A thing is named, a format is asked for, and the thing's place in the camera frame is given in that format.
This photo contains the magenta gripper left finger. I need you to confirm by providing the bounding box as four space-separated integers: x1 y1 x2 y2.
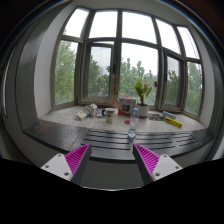
42 143 92 185

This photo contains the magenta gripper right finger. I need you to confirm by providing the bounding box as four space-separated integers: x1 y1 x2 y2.
133 144 182 185

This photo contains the clear plastic water bottle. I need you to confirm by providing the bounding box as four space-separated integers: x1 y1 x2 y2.
128 108 139 138

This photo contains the dark slatted radiator cover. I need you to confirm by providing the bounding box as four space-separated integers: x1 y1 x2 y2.
24 120 214 161

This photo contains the yellow flat box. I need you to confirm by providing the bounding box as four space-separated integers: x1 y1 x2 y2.
163 117 182 128

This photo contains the black white patterned coaster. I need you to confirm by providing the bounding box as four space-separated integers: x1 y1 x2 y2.
148 114 163 121

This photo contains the small light box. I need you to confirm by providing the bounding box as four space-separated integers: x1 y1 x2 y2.
163 111 176 120

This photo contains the white crumpled packaging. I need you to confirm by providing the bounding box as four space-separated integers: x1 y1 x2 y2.
77 103 97 119

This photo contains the white ceramic mug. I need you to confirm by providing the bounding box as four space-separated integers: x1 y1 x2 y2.
106 108 115 124

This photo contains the colourful cardboard box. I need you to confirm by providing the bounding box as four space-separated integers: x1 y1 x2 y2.
118 97 136 116

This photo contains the potted green plant white pot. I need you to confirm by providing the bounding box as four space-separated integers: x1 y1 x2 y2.
135 80 152 119

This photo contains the window frame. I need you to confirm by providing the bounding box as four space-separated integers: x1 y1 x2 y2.
51 7 204 118

